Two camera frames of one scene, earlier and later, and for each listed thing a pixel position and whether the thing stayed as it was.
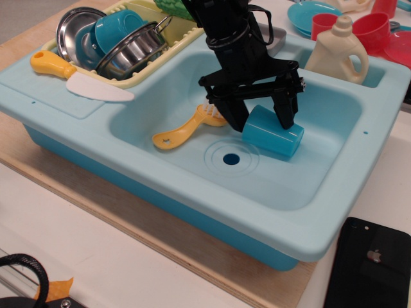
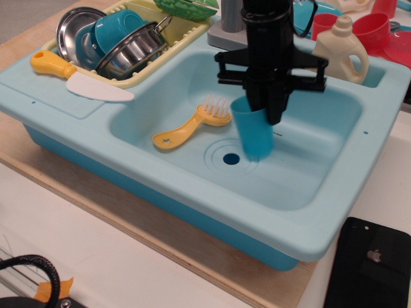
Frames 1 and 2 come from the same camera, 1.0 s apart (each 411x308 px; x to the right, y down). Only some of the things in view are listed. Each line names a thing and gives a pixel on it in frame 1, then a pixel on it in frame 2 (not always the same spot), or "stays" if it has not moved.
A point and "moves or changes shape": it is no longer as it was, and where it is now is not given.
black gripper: x=246 y=67 to x=270 y=65
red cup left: x=322 y=22 stays
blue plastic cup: x=262 y=128 moves or changes shape
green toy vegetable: x=174 y=8 stays
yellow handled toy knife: x=51 y=63 stays
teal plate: x=301 y=15 stays
